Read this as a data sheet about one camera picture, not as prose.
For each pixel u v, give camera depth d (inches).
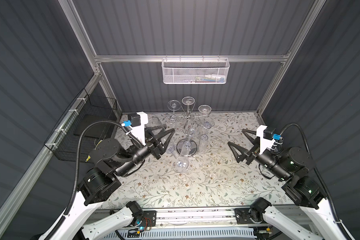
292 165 15.8
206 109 31.3
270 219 23.4
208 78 35.9
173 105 30.1
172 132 18.4
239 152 19.3
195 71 48.6
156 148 16.3
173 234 30.3
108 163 13.5
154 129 18.8
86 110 31.8
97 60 35.0
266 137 17.6
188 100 31.8
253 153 18.6
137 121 15.6
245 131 22.4
